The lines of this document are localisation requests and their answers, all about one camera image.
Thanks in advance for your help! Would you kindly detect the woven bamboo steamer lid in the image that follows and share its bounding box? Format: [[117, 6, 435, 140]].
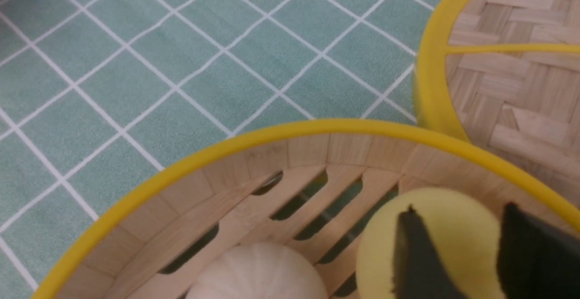
[[413, 0, 580, 207]]

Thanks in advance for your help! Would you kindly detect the bamboo steamer tray yellow rim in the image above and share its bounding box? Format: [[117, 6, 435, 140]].
[[33, 119, 579, 299]]

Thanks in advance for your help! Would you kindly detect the yellow bun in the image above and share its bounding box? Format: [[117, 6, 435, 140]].
[[356, 187, 505, 299]]

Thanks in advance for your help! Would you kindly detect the green checkered tablecloth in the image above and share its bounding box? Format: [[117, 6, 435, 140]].
[[1, 0, 440, 299]]

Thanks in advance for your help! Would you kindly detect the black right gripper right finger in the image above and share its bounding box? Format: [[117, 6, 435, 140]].
[[496, 203, 580, 299]]

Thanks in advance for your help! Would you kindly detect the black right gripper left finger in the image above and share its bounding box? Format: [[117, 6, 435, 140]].
[[393, 205, 466, 299]]

